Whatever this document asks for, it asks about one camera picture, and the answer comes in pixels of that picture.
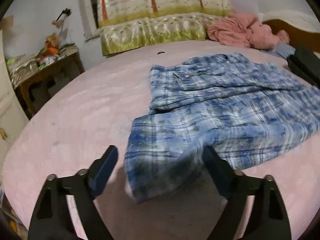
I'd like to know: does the blue plaid shirt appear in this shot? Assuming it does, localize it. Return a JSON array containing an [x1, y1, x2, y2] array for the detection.
[[125, 53, 319, 202]]

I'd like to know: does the pink bed sheet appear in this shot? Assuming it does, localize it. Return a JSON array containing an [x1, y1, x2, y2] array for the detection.
[[0, 39, 320, 240]]

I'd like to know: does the white cabinet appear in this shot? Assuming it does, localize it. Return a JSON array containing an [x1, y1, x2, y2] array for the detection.
[[0, 29, 29, 165]]

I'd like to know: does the dark wooden nightstand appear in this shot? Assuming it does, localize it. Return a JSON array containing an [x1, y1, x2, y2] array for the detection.
[[7, 49, 85, 119]]

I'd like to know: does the black garment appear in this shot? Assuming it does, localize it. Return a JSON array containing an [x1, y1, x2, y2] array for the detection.
[[286, 47, 320, 88]]

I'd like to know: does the clutter on nightstand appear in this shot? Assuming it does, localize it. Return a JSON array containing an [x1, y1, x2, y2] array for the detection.
[[1, 12, 67, 75]]

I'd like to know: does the light blue garment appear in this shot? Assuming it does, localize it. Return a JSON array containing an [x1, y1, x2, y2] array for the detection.
[[261, 43, 296, 59]]

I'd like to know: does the wooden bed headboard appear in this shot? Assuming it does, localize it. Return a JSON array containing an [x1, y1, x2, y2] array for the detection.
[[259, 10, 319, 54]]

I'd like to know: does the pink crumpled garment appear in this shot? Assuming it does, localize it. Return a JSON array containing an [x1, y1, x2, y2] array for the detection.
[[207, 12, 290, 50]]

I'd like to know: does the green floral folded quilt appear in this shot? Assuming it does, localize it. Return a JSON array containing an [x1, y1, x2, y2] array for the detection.
[[98, 0, 233, 56]]

